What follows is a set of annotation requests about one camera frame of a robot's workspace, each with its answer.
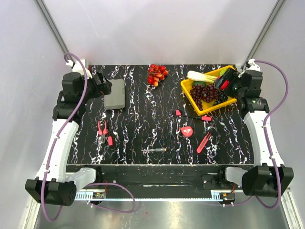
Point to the red cherry bunch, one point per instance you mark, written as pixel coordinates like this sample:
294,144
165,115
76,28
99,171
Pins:
156,73

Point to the clear test pen screwdriver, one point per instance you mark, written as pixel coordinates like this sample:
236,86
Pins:
155,150

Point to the green avocado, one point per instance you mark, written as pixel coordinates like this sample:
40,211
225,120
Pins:
197,83

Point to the red handled pliers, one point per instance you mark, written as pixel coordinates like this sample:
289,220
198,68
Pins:
102,129

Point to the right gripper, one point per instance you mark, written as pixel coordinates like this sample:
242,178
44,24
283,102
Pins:
231,76

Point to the black grape bunch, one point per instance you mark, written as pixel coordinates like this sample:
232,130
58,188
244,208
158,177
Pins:
222,97

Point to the red tape measure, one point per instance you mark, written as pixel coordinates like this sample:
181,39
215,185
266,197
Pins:
186,131

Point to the green leafy vegetable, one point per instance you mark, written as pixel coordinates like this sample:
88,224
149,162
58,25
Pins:
222,72

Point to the yellow plastic tray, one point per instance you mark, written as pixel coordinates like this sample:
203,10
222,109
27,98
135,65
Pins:
186,86

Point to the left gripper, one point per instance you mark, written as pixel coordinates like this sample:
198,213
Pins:
103,88

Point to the red utility knife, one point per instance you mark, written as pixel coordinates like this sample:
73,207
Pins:
203,143

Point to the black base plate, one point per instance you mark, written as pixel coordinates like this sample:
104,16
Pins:
164,182

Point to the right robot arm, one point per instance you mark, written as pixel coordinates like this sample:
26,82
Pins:
269,177

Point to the dark red grape bunch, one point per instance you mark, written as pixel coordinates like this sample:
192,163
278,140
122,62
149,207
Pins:
204,93

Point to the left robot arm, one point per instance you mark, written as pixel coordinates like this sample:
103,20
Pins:
51,185

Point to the red hex key set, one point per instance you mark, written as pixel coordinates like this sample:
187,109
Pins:
178,113

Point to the white green leek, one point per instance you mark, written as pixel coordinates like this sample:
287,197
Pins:
201,77

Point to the grey plastic tool case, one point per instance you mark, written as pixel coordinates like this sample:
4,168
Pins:
116,99

